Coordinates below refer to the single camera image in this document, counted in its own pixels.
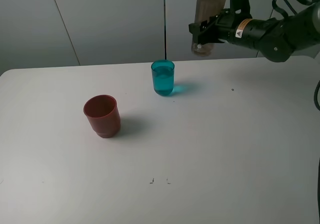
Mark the teal transparent plastic cup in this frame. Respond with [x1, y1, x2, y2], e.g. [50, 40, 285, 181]
[151, 60, 175, 96]

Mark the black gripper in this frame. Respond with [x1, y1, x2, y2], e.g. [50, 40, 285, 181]
[188, 9, 237, 44]

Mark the brown transparent water bottle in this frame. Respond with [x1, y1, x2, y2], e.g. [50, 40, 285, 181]
[191, 0, 226, 57]

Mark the red plastic cup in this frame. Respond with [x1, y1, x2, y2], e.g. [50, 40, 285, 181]
[83, 95, 121, 138]

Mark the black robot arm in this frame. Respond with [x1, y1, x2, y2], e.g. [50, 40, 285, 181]
[188, 3, 320, 62]

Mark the black cable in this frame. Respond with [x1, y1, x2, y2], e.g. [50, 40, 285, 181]
[268, 0, 320, 110]

